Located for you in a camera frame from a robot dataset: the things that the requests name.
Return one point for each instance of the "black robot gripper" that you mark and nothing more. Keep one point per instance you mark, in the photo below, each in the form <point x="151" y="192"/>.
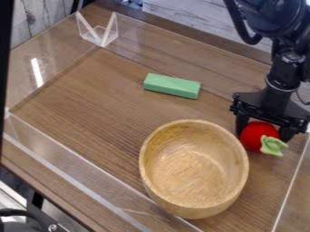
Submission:
<point x="270" y="105"/>

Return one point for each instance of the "red plush strawberry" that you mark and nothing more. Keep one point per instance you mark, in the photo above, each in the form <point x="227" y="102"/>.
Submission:
<point x="259" y="138"/>

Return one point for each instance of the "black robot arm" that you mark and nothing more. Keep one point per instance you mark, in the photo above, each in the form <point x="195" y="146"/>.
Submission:
<point x="282" y="21"/>

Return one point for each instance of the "wooden bowl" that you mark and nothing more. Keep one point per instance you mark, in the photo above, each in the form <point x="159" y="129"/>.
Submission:
<point x="193" y="168"/>

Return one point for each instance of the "green rectangular block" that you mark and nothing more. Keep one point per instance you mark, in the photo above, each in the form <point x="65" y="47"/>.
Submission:
<point x="173" y="86"/>

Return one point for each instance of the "clear acrylic tray wall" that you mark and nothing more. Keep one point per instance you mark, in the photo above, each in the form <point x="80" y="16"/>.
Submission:
<point x="97" y="192"/>

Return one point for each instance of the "clear acrylic corner bracket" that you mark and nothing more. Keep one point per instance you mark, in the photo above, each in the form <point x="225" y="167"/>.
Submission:
<point x="97" y="35"/>

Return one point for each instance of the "black metal table bracket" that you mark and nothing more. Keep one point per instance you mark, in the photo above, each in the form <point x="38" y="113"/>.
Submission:
<point x="48" y="224"/>

